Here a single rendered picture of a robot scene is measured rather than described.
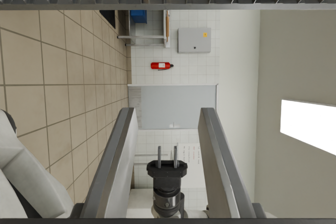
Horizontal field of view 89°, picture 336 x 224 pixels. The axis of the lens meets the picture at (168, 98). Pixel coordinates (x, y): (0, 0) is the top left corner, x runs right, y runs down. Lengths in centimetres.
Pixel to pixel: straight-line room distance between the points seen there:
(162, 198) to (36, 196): 32
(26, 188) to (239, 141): 431
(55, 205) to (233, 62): 409
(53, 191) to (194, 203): 460
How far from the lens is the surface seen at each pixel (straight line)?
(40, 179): 45
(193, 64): 401
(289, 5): 94
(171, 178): 57
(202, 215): 82
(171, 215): 65
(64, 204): 43
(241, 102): 434
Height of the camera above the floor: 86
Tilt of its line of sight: 1 degrees up
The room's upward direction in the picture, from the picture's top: 89 degrees clockwise
